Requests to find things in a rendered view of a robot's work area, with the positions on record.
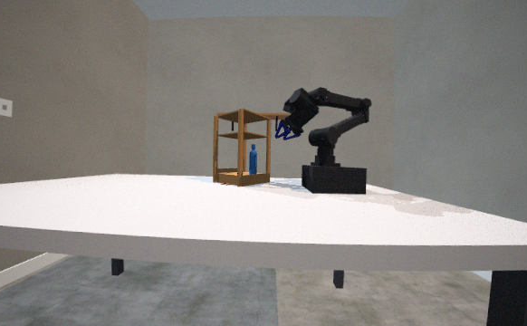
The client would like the blue bottle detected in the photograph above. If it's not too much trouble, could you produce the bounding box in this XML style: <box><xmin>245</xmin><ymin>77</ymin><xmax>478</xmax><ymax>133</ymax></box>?
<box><xmin>249</xmin><ymin>144</ymin><xmax>257</xmax><ymax>175</ymax></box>

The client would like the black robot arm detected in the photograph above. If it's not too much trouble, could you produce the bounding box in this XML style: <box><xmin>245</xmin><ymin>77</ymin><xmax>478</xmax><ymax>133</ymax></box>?
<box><xmin>283</xmin><ymin>87</ymin><xmax>371</xmax><ymax>167</ymax></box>

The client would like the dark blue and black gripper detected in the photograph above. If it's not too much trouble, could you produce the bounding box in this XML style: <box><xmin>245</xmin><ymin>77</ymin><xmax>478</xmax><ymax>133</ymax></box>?
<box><xmin>275</xmin><ymin>111</ymin><xmax>309</xmax><ymax>140</ymax></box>

